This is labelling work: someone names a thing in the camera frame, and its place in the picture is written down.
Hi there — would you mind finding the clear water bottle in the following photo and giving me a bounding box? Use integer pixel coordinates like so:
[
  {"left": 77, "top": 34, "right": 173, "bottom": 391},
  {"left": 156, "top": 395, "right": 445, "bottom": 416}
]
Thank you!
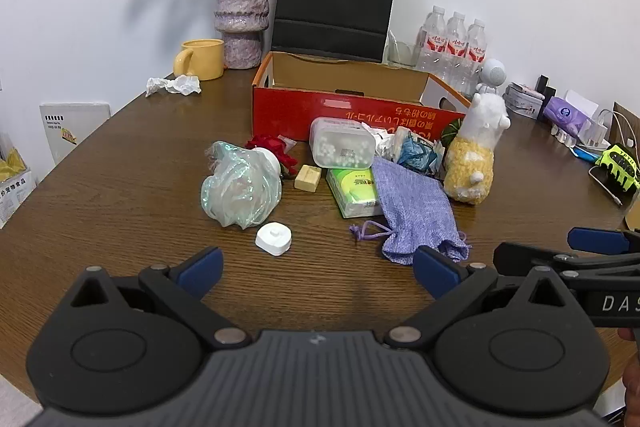
[
  {"left": 442, "top": 11, "right": 469, "bottom": 83},
  {"left": 462, "top": 18, "right": 489, "bottom": 93},
  {"left": 417, "top": 5, "right": 447, "bottom": 76}
]

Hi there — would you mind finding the mottled purple vase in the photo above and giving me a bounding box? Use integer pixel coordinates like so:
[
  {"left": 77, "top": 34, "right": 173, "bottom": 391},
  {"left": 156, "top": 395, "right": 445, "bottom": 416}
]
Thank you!
[{"left": 214, "top": 0, "right": 272, "bottom": 70}]

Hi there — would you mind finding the green black glove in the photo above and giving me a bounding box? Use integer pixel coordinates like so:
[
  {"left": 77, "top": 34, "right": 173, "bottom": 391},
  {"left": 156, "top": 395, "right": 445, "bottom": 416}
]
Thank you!
[{"left": 593, "top": 142, "right": 640, "bottom": 196}]

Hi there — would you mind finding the purple drawstring pouch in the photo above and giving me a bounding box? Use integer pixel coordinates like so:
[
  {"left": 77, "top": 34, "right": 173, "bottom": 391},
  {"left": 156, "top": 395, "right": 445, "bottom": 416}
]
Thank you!
[{"left": 349, "top": 156, "right": 472, "bottom": 267}]

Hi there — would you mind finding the green striped ball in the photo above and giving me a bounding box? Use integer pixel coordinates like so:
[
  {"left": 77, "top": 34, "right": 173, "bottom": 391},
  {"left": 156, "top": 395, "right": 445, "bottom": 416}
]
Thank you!
[{"left": 439, "top": 119, "right": 466, "bottom": 150}]

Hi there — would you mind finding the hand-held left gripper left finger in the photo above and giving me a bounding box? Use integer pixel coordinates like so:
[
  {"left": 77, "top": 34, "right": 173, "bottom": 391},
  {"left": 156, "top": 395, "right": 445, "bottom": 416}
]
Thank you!
[{"left": 70, "top": 246, "right": 251, "bottom": 350}]

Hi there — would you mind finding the small black box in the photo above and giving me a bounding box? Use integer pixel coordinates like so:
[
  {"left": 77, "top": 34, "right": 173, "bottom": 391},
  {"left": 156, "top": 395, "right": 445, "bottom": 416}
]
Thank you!
[{"left": 534, "top": 75, "right": 557, "bottom": 108}]

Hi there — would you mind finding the white charger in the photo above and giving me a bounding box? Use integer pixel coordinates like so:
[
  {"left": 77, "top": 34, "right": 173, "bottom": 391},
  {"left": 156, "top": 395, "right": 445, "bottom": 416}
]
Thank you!
[{"left": 582, "top": 109, "right": 614, "bottom": 148}]

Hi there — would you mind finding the red cardboard box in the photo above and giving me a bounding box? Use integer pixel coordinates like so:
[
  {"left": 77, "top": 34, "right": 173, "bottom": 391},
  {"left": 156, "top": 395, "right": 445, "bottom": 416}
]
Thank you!
[{"left": 251, "top": 51, "right": 474, "bottom": 146}]

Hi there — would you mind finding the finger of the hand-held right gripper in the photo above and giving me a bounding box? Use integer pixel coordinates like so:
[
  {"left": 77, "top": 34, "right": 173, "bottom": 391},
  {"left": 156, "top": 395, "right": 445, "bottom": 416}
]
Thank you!
[
  {"left": 492, "top": 242, "right": 640, "bottom": 280},
  {"left": 567, "top": 227, "right": 640, "bottom": 256}
]

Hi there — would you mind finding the person's right hand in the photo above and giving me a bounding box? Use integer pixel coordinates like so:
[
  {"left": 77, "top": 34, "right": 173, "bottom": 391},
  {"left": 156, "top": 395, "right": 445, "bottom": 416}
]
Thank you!
[{"left": 616, "top": 327, "right": 640, "bottom": 413}]

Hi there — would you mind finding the clear glass cup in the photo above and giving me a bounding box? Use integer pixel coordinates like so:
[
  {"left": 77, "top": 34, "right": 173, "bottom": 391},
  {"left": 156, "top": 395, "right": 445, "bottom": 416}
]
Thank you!
[{"left": 387, "top": 31, "right": 421, "bottom": 69}]

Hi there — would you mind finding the red artificial rose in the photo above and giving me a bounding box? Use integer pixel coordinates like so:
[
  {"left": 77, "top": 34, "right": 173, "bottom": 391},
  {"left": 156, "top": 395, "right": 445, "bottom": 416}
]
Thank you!
[{"left": 244, "top": 135, "right": 299, "bottom": 180}]

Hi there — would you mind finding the small white plastic puck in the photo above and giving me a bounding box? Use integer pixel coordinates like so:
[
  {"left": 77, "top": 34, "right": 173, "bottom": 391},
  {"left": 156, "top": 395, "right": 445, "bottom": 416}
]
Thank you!
[{"left": 255, "top": 222, "right": 294, "bottom": 257}]

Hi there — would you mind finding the crumpled white tissue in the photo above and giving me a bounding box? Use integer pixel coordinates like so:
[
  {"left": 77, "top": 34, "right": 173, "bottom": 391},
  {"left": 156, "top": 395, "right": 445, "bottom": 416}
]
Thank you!
[{"left": 145, "top": 75, "right": 202, "bottom": 98}]

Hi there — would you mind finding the white yellow alpaca plush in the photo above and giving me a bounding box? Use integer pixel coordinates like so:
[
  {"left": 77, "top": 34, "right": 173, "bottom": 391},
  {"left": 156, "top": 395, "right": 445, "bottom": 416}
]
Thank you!
[{"left": 442, "top": 91, "right": 512, "bottom": 206}]

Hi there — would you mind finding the white flat box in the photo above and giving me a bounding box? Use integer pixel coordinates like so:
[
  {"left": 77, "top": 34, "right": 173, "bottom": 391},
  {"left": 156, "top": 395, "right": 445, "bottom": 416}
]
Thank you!
[{"left": 39, "top": 102, "right": 112, "bottom": 167}]

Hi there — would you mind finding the white robot toy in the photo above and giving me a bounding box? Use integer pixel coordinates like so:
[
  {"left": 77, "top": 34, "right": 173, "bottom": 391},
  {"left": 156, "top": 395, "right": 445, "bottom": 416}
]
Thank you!
[{"left": 474, "top": 58, "right": 510, "bottom": 97}]

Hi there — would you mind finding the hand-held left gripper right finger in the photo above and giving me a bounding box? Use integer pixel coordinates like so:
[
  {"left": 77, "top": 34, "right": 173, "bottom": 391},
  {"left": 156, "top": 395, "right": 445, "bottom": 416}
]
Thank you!
[{"left": 384, "top": 244, "right": 573, "bottom": 350}]

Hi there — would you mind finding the yellow soap block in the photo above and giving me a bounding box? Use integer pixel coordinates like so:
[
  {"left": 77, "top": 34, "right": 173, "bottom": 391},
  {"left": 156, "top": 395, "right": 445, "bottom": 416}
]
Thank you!
[{"left": 293, "top": 164, "right": 323, "bottom": 193}]

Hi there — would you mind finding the blue plastic wrapper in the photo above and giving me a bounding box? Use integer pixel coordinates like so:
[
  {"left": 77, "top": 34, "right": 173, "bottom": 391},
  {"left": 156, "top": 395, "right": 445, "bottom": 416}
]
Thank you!
[{"left": 389, "top": 129, "right": 446, "bottom": 178}]

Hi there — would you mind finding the green tissue pack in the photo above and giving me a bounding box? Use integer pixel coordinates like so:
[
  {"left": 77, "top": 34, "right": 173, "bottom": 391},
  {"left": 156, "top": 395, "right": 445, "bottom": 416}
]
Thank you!
[{"left": 325, "top": 166, "right": 384, "bottom": 219}]

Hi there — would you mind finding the clear plastic swab container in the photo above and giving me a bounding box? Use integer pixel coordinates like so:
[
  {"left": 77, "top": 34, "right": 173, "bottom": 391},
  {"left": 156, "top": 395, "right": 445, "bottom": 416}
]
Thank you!
[{"left": 307, "top": 116, "right": 377, "bottom": 170}]

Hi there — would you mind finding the white cable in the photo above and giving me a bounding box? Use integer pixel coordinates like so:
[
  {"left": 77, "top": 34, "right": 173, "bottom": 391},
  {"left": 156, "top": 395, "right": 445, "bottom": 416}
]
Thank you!
[{"left": 589, "top": 107, "right": 640, "bottom": 208}]

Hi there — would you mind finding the crumpled white paper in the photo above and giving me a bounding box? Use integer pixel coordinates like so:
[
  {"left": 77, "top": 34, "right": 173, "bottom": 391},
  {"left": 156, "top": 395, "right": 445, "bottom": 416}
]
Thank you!
[{"left": 365, "top": 122, "right": 401, "bottom": 158}]

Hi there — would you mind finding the white carton with yellow bag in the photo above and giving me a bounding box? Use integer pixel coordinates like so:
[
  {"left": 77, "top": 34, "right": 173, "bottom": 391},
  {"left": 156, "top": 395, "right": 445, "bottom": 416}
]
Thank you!
[{"left": 0, "top": 131, "right": 39, "bottom": 228}]

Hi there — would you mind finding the small printed tin box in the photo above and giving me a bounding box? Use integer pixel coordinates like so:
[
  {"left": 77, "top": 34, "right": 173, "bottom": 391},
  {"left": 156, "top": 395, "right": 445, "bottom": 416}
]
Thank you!
[{"left": 503, "top": 82, "right": 546, "bottom": 120}]

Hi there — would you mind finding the iridescent plastic bag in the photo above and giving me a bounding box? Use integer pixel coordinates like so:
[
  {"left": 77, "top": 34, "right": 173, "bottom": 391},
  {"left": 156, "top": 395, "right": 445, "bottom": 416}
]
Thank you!
[{"left": 200, "top": 140, "right": 284, "bottom": 229}]

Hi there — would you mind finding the yellow mug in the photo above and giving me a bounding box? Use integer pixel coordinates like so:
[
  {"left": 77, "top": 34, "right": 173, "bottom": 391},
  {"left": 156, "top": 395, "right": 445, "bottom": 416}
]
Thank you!
[{"left": 173, "top": 38, "right": 226, "bottom": 82}]

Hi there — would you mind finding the purple tissue pack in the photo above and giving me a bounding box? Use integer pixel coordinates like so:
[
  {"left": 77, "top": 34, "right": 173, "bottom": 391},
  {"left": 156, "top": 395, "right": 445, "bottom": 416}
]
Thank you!
[{"left": 542, "top": 96, "right": 594, "bottom": 133}]

